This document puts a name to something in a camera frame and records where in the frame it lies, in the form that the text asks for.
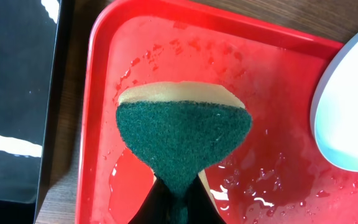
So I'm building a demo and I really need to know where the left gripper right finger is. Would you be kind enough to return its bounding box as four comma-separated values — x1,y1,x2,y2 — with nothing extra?
186,177,226,224

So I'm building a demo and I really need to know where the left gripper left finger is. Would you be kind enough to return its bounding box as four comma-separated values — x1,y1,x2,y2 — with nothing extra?
129,177,173,224

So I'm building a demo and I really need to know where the green and yellow sponge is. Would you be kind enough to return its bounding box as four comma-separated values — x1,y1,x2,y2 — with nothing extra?
116,82,252,224

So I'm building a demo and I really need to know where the light blue plate top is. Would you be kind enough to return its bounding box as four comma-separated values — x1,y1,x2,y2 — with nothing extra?
310,33,358,172

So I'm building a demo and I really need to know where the red plastic tray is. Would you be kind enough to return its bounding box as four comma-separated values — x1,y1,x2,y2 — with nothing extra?
75,1,358,223

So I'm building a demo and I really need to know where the black rectangular tray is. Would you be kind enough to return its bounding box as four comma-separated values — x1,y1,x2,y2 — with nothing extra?
0,0,75,223

